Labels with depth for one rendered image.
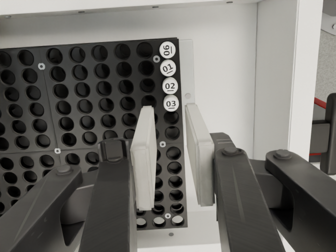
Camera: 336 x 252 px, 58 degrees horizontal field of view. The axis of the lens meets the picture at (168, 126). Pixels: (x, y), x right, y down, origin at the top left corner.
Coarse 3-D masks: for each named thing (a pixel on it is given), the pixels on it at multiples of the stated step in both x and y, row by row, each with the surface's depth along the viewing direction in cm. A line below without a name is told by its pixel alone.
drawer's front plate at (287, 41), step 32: (288, 0) 22; (320, 0) 20; (256, 32) 30; (288, 32) 22; (256, 64) 31; (288, 64) 23; (256, 96) 31; (288, 96) 23; (256, 128) 32; (288, 128) 24
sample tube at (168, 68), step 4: (164, 60) 24; (168, 60) 23; (164, 64) 23; (168, 64) 23; (172, 64) 23; (160, 68) 23; (164, 68) 23; (168, 68) 23; (172, 68) 23; (164, 72) 23; (168, 72) 23; (172, 72) 23
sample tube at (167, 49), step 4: (164, 44) 23; (168, 44) 23; (172, 44) 23; (160, 48) 23; (164, 48) 23; (168, 48) 23; (172, 48) 23; (160, 52) 23; (164, 52) 23; (168, 52) 23; (172, 52) 23; (164, 56) 23; (168, 56) 23
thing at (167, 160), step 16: (176, 48) 24; (160, 64) 24; (176, 64) 24; (160, 80) 25; (176, 80) 25; (160, 96) 25; (176, 96) 25; (160, 112) 26; (176, 112) 26; (176, 144) 27; (176, 160) 27; (176, 224) 30
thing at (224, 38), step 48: (0, 0) 23; (48, 0) 23; (96, 0) 23; (144, 0) 23; (192, 0) 24; (240, 0) 25; (240, 48) 30; (240, 96) 32; (240, 144) 34; (192, 192) 35; (144, 240) 32; (192, 240) 31
